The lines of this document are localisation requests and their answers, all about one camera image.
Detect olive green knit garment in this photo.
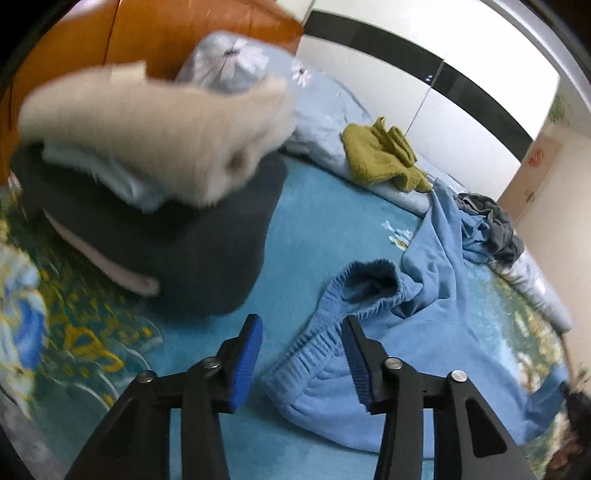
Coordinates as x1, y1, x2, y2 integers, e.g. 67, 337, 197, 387
342, 117, 432, 193

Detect grey crumpled garment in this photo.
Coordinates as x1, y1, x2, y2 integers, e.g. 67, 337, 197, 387
456, 193, 525, 266

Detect white black wardrobe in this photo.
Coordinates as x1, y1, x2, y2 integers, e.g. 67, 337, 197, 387
298, 1, 559, 198

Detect light blue daisy duvet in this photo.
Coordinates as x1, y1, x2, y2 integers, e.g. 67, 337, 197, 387
176, 31, 574, 333

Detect teal floral bed blanket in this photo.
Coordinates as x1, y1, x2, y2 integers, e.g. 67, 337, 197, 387
0, 151, 571, 480

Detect dark grey folded garment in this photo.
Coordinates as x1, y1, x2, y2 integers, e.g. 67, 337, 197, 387
11, 144, 287, 315

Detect cream fuzzy sweater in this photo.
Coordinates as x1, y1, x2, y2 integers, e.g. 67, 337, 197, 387
18, 62, 296, 207

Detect blue sweatpants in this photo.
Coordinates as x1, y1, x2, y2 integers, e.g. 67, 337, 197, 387
263, 181, 567, 452

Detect orange wooden headboard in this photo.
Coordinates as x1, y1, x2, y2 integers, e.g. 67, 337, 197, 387
1, 0, 304, 184

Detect cardboard box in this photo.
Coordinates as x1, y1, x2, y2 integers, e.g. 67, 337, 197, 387
497, 120, 562, 224

